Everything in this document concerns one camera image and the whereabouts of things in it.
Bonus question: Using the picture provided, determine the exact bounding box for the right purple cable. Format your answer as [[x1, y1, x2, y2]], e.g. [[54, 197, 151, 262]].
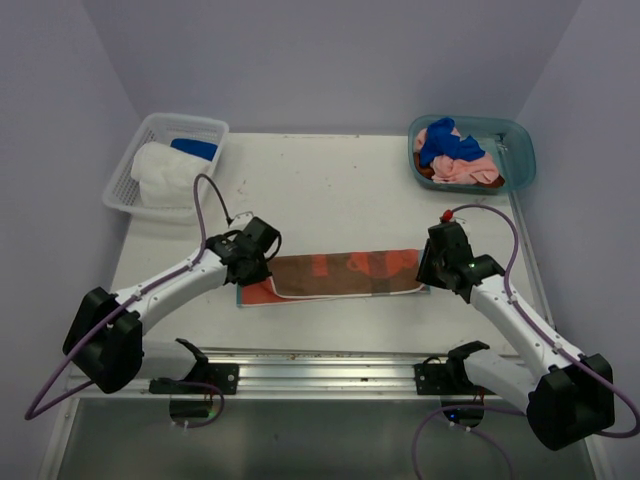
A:
[[410, 202, 640, 480]]

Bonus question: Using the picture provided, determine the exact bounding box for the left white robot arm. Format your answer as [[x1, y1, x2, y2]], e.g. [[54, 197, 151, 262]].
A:
[[63, 217, 282, 394]]

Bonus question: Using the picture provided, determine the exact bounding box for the teal plastic tub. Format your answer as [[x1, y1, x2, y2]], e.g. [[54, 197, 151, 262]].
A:
[[408, 115, 536, 194]]

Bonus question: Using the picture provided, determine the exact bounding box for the white plastic mesh basket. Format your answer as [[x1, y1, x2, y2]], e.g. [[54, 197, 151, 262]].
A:
[[102, 113, 229, 224]]

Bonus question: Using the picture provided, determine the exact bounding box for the dark red towel in tub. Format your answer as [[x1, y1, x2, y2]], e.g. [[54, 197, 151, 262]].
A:
[[417, 167, 505, 189]]

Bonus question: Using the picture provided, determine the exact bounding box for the aluminium mounting rail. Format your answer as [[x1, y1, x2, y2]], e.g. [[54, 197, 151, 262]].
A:
[[203, 348, 446, 400]]

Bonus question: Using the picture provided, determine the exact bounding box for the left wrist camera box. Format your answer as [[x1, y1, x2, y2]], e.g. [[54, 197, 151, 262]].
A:
[[229, 211, 254, 228]]

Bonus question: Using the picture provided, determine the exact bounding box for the blue rolled towel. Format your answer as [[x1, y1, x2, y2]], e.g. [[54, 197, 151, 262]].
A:
[[170, 138, 218, 161]]

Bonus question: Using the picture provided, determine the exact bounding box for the blue crumpled towel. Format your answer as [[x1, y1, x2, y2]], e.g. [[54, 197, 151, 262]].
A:
[[419, 117, 485, 168]]

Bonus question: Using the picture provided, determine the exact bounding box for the white rolled towel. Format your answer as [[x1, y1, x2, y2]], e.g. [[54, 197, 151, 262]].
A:
[[131, 142, 211, 209]]

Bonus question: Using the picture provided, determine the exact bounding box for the pink crumpled towel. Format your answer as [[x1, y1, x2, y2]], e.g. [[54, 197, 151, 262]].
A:
[[413, 129, 505, 189]]

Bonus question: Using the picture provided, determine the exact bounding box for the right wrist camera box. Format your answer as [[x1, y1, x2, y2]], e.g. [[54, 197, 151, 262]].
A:
[[440, 210, 471, 235]]

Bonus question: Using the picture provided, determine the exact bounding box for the orange brown patterned towel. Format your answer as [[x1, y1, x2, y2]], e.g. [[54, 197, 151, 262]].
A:
[[236, 249, 430, 307]]

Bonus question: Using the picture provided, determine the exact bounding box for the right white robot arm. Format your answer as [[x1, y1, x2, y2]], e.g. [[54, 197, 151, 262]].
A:
[[417, 221, 615, 451]]

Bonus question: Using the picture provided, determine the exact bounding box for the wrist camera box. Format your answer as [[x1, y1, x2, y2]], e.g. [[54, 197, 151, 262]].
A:
[[440, 210, 471, 235], [229, 211, 254, 228]]

